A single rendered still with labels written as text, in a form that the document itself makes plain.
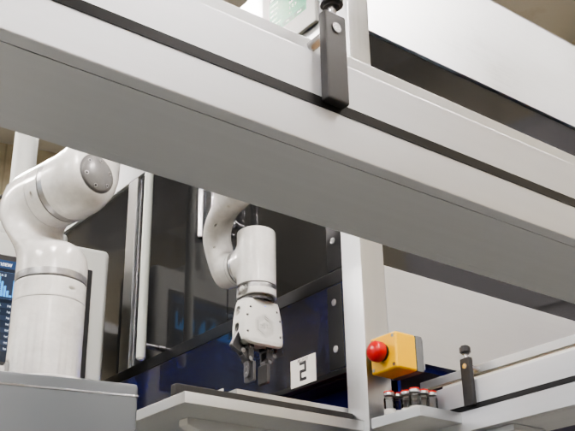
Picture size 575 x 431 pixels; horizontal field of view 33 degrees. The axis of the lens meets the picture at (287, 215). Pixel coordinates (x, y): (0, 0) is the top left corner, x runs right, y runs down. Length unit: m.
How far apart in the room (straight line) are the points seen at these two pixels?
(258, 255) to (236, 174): 1.21
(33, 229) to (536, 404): 0.92
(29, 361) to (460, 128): 0.88
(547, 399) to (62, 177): 0.90
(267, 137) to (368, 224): 0.20
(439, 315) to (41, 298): 0.88
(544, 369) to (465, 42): 1.09
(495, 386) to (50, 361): 0.79
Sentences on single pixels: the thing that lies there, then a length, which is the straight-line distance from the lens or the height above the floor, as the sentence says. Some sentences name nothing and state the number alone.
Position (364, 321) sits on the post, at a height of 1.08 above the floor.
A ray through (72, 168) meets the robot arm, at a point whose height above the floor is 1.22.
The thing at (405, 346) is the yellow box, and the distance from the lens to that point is 1.87.
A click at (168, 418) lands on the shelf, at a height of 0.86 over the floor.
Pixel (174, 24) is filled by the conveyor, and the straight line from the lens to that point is 0.77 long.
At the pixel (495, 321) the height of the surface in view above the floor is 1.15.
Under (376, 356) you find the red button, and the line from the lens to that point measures 1.85.
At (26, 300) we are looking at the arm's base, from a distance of 1.64.
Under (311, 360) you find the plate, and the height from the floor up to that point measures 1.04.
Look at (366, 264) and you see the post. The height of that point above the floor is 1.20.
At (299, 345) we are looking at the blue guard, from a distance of 2.10.
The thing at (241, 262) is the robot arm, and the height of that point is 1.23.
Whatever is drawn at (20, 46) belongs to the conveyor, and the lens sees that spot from 0.70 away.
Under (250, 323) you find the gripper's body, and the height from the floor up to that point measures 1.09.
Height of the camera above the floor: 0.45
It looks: 25 degrees up
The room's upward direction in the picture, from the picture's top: 1 degrees counter-clockwise
